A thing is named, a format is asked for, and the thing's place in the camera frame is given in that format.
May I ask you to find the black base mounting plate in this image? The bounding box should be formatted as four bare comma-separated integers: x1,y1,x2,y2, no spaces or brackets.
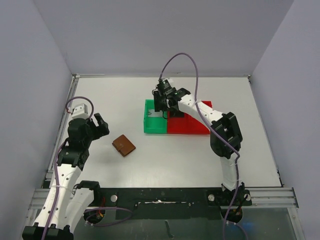
91,186,250,220

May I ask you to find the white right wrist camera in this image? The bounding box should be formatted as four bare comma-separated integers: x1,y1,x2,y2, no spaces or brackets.
162,78,174,88

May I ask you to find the red plastic bin right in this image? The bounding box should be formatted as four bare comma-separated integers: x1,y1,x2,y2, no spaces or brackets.
199,101,213,112

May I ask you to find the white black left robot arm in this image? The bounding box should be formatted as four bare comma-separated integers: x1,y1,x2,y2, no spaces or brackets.
22,113,110,240

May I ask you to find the black card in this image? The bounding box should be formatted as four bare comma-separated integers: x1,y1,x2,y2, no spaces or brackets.
170,111,185,118

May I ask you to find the green plastic bin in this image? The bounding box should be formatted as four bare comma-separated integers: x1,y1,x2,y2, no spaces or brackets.
143,99,167,134

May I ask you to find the aluminium frame rail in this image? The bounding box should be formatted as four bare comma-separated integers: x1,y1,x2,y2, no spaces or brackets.
28,186,300,212
44,74,80,182

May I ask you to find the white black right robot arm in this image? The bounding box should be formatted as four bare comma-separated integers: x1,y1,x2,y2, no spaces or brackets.
152,79,243,200

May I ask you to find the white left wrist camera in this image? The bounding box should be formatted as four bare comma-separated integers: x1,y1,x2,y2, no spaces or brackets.
71,103,89,119

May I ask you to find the red plastic bin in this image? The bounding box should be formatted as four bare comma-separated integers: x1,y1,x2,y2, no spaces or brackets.
199,101,213,112
167,111,210,135

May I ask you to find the silver VIP card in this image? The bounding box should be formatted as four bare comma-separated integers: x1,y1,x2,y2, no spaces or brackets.
147,109,163,118

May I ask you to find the aluminium front frame rail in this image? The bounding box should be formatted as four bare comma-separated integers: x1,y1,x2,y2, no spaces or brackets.
28,186,300,212

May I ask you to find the brown leather card holder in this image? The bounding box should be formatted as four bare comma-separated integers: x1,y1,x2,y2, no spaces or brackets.
112,134,136,157

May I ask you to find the aluminium left frame rail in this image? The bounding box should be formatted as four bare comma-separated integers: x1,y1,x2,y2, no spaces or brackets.
44,74,80,182

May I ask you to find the red plastic bin middle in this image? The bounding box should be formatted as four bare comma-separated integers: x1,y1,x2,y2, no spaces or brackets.
167,111,210,135

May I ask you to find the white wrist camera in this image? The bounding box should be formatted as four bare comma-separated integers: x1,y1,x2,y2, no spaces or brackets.
71,103,89,119
162,78,174,88

